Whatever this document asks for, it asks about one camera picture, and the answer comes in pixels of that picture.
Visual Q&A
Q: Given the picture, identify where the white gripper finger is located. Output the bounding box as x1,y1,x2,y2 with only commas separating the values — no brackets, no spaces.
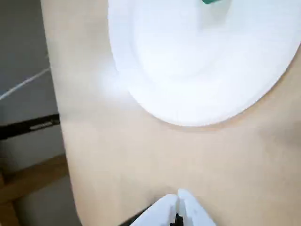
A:
140,193,180,226
177,188,213,226

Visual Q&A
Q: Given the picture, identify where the white round dish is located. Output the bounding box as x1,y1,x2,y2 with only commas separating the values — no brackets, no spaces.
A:
107,0,301,127

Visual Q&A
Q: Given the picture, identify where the black boom pole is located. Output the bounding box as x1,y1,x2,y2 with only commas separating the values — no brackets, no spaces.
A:
0,113,61,140

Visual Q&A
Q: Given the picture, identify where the white cable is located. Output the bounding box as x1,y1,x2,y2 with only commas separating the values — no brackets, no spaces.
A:
0,69,51,101

